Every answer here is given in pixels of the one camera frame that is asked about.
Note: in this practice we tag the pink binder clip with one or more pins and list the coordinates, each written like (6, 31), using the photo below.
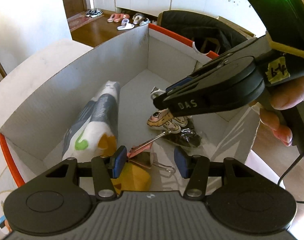
(141, 155)

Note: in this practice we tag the white sausage packet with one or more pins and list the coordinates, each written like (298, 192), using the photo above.
(4, 225)

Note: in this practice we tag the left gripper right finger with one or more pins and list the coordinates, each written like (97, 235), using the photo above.
(195, 168)

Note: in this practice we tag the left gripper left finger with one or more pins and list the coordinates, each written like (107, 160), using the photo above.
(106, 169)

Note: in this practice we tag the grey white snack bag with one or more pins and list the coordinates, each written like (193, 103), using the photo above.
(95, 130)

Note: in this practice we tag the black item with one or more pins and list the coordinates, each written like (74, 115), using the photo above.
(188, 137)

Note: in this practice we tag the red cardboard box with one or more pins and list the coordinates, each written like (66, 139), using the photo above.
(41, 98)

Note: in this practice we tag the person right hand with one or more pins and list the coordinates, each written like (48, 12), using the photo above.
(284, 96)

